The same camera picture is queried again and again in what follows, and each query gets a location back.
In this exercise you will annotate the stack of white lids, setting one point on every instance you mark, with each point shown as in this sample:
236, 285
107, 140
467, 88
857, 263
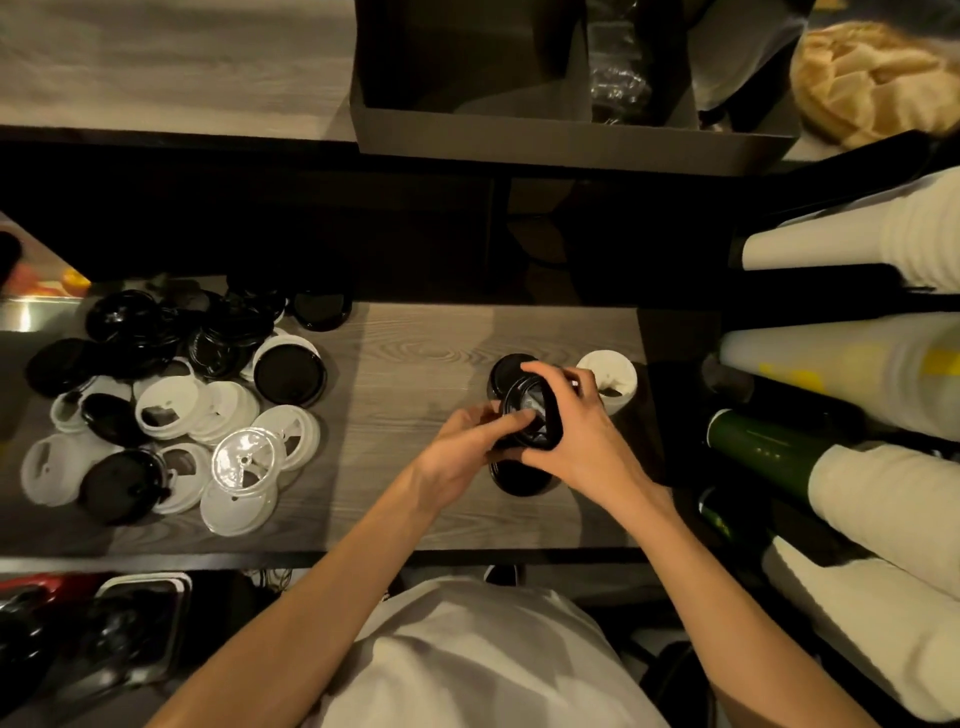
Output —
615, 371

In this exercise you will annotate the black cup lid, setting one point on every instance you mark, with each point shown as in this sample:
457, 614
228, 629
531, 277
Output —
534, 409
517, 480
506, 369

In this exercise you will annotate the person's left hand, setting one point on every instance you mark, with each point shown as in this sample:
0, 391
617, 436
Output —
465, 450

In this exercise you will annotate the white shirt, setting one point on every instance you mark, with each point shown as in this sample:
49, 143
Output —
480, 660

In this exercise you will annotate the translucent yellow print cup stack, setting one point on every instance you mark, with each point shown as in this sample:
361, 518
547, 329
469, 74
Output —
847, 367

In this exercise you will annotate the clear plastic bag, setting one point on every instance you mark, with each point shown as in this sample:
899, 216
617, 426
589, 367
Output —
619, 75

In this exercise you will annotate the white paper cup stack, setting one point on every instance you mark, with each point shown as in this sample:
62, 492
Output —
847, 240

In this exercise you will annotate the dark metal organizer box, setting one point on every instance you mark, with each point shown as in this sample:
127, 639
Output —
465, 135

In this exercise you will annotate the person's left forearm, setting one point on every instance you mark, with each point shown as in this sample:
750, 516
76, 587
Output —
300, 622

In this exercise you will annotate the pile of mixed cup lids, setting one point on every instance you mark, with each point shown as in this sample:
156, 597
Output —
172, 390

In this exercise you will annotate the black right shoe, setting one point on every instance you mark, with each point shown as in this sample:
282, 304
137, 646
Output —
502, 575

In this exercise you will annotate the tan crumpled paper bundle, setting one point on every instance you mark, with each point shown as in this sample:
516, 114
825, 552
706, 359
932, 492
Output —
870, 82

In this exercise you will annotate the person's right hand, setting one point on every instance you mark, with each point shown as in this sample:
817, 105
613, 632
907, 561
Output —
592, 450

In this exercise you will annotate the person's right forearm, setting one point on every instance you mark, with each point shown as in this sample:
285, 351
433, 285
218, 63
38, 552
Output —
735, 622

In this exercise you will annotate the grey foil pouch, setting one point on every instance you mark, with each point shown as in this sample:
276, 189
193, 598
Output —
739, 52

